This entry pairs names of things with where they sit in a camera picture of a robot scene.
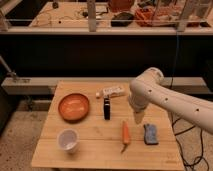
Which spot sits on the white arm end tip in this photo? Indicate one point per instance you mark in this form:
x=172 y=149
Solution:
x=138 y=117

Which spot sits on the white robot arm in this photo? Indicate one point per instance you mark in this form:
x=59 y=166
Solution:
x=146 y=88

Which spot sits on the black upright eraser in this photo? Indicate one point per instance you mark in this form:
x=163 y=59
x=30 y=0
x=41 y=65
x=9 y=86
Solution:
x=106 y=108

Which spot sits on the orange toy carrot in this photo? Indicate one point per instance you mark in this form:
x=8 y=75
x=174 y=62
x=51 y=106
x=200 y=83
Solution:
x=125 y=136

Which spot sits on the blue sponge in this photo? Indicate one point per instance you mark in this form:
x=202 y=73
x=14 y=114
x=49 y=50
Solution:
x=150 y=134

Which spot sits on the white glue tube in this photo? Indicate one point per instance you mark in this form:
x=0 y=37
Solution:
x=113 y=91

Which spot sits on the orange plate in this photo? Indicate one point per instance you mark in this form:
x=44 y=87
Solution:
x=73 y=107

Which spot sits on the white cup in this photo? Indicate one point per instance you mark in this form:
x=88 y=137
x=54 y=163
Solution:
x=67 y=140

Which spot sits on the black bag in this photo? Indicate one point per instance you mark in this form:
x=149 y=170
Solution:
x=122 y=19

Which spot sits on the orange tool case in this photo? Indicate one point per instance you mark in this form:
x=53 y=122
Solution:
x=158 y=17

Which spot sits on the metal frame post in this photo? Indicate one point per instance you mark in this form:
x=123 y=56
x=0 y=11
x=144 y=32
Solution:
x=91 y=15

